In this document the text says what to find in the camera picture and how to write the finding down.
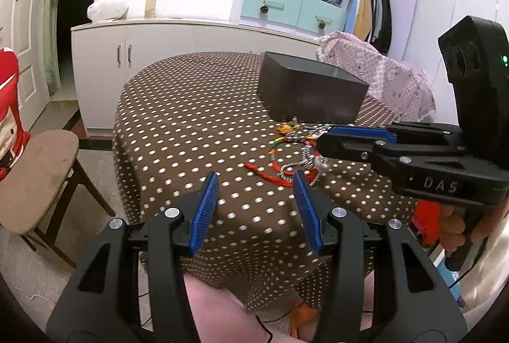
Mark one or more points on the white pillow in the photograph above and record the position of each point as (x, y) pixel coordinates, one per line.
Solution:
(102, 10)

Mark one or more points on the dark rectangular storage box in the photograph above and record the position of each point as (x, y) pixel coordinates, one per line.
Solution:
(310, 91)

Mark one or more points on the white panel door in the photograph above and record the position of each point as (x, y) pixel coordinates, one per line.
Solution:
(21, 31)

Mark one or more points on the hanging clothes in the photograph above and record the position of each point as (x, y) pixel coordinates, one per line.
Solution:
(370, 21)

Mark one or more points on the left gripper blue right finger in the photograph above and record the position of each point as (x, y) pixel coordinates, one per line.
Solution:
(384, 287)

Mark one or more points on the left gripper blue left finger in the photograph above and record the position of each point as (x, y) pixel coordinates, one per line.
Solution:
(129, 285)

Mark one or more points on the brown polka dot tablecloth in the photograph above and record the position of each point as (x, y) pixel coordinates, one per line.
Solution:
(188, 115)

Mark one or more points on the red cat chair cover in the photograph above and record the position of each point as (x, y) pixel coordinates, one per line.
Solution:
(14, 138)

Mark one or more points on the beige bottle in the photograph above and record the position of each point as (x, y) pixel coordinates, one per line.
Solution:
(150, 9)

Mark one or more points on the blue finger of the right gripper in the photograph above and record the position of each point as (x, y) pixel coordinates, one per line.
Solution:
(381, 154)
(398, 132)

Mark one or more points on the wooden chair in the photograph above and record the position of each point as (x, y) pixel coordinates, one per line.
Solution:
(35, 195)

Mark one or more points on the pink checkered cloth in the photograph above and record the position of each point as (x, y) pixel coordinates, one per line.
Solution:
(400, 87)

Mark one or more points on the teal drawer unit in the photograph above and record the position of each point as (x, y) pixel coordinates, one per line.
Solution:
(304, 18)

